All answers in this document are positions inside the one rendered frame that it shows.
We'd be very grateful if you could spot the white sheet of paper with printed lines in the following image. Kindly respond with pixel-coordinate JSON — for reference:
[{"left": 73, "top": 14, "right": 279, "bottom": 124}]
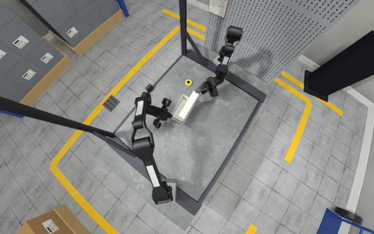
[{"left": 208, "top": 0, "right": 228, "bottom": 18}]

